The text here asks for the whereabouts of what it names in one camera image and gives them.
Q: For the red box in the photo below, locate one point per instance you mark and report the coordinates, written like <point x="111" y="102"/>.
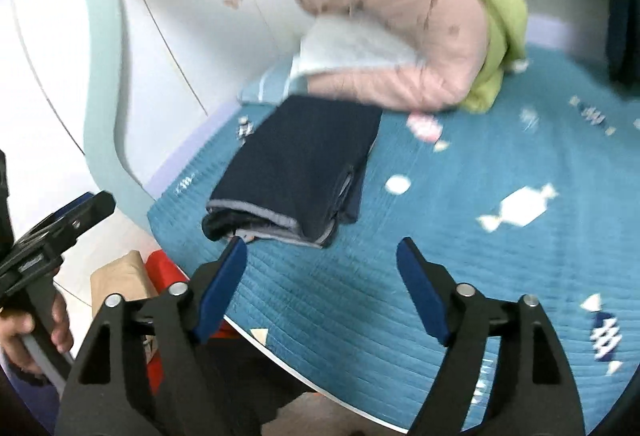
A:
<point x="165" y="273"/>

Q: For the dark denim shirt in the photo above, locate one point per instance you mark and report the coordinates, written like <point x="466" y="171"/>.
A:
<point x="295" y="156"/>

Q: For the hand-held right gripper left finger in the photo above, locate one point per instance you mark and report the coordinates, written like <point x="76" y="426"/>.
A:
<point x="222" y="288"/>

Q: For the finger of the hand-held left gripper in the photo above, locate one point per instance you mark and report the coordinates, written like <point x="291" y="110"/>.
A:
<point x="87" y="211"/>

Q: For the person's left hand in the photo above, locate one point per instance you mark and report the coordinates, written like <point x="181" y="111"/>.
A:
<point x="17" y="338"/>

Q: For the white pillow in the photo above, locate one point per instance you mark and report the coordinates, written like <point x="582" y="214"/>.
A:
<point x="350" y="46"/>

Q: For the yellow and navy puffer jacket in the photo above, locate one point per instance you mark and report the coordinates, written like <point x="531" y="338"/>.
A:
<point x="625" y="26"/>

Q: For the brown cardboard box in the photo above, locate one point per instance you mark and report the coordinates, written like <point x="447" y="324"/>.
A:
<point x="120" y="273"/>

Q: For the pink quilt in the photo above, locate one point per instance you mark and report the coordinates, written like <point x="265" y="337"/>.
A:
<point x="380" y="16"/>

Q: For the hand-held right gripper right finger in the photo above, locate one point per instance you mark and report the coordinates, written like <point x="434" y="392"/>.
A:
<point x="425" y="293"/>

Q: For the white wardrobe with butterfly decals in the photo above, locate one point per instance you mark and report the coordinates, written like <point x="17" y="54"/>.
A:
<point x="200" y="16"/>

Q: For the blue patterned bed sheet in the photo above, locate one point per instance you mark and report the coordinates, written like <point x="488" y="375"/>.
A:
<point x="325" y="306"/>

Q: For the teal bunk bed frame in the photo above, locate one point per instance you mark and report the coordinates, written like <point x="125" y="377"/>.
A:
<point x="105" y="91"/>

